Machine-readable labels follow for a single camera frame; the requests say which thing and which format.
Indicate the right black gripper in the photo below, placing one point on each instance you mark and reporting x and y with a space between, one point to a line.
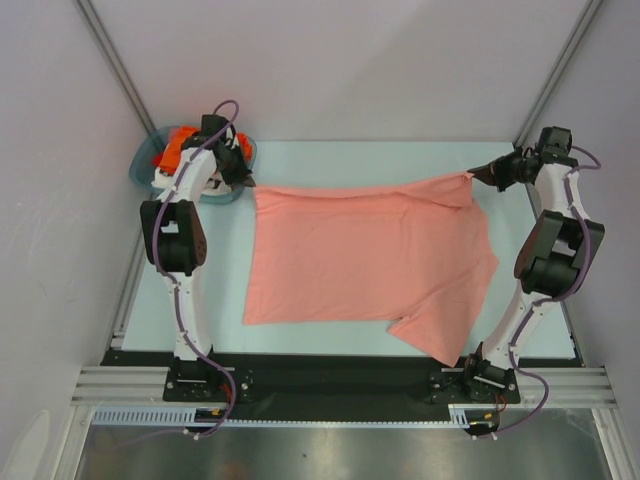
495 173

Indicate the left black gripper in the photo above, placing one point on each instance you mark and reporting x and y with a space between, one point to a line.
243 174

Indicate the salmon pink t shirt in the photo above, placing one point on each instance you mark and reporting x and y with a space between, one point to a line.
417 256

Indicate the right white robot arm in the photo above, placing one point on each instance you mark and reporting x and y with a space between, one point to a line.
556 256

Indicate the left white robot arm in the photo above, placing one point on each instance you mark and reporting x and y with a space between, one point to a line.
174 238

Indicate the white t shirt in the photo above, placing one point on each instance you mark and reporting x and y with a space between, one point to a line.
215 186

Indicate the orange t shirt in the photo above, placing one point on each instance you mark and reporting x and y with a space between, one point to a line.
169 160

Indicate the blue plastic laundry basket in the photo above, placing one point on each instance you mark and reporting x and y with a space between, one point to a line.
141 170

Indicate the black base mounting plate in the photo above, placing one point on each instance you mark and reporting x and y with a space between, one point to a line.
328 388

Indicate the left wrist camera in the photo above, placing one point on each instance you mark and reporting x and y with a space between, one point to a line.
217 131

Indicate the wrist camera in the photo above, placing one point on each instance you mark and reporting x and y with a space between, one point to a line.
554 146
217 131

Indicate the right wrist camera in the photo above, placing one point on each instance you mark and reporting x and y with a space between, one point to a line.
554 146

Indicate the blue slotted cable duct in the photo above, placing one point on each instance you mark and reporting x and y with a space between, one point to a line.
144 416

